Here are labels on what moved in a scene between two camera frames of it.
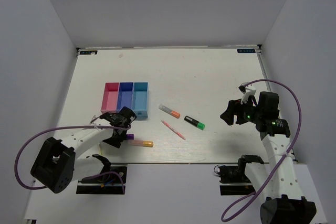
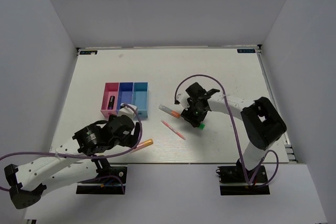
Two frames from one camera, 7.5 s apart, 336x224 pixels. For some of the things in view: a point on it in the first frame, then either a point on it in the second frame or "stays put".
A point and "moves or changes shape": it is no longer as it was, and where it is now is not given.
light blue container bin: x=140 y=99 stays put
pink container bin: x=110 y=97 stays put
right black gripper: x=235 y=107 → x=188 y=115
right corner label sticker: x=245 y=51 stays put
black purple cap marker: x=130 y=136 moves or changes shape
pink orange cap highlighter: x=140 y=143 moves or changes shape
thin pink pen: x=173 y=129 stays put
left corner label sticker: x=88 y=52 stays put
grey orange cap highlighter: x=173 y=113 stays put
